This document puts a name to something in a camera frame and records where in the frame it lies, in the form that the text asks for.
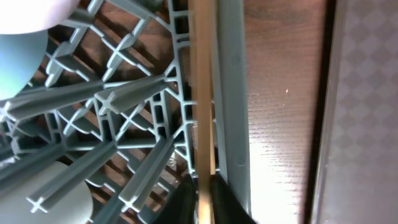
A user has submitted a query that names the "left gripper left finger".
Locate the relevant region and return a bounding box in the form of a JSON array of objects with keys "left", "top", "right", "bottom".
[{"left": 152, "top": 175, "right": 197, "bottom": 224}]

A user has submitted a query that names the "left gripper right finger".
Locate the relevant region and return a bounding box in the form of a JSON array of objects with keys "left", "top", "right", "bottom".
[{"left": 210, "top": 174, "right": 256, "bottom": 224}]

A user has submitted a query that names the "wooden chopstick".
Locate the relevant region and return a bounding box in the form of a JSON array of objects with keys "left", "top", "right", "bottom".
[
  {"left": 207, "top": 0, "right": 218, "bottom": 175},
  {"left": 188, "top": 0, "right": 212, "bottom": 224}
]

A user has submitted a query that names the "light blue saucer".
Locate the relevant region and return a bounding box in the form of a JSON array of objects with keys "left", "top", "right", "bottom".
[{"left": 1, "top": 30, "right": 48, "bottom": 100}]

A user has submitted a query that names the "white pink bowl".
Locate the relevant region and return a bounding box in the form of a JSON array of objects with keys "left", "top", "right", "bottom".
[{"left": 1, "top": 0, "right": 80, "bottom": 34}]

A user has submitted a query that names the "grey plastic dish rack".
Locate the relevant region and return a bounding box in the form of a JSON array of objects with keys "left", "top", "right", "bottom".
[{"left": 1, "top": 0, "right": 250, "bottom": 223}]

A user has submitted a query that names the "dark brown serving tray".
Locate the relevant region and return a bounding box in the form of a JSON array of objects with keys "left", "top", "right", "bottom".
[{"left": 309, "top": 0, "right": 397, "bottom": 223}]

